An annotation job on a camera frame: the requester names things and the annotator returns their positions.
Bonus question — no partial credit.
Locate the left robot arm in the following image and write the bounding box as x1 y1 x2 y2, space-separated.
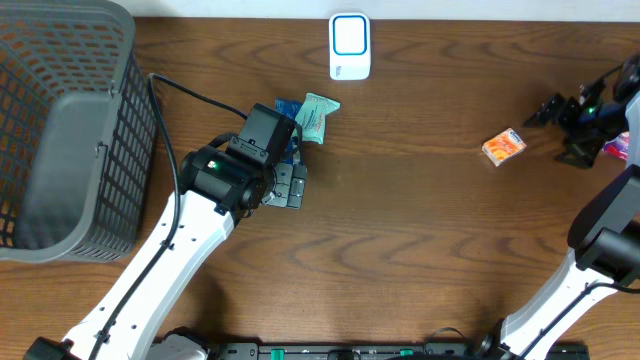
25 146 307 360

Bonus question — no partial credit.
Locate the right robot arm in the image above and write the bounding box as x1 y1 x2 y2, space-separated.
470 75 639 359

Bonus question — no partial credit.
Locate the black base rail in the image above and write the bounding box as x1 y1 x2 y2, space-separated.
214 341 591 360

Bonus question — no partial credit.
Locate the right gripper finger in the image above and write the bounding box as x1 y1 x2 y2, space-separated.
554 138 603 169
523 93 566 128

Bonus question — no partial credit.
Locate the blue snack packet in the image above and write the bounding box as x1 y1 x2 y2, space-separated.
275 98 302 165

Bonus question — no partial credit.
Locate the grey plastic mesh basket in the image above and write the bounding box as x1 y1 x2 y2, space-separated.
1 1 157 263

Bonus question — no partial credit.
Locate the purple sanitary pad pack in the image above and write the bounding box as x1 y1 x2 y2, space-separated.
602 132 630 160

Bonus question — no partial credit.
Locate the orange tissue pack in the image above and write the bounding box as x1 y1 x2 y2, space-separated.
482 128 526 167

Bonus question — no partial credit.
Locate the teal wet wipes packet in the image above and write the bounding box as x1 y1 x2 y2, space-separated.
295 93 341 145

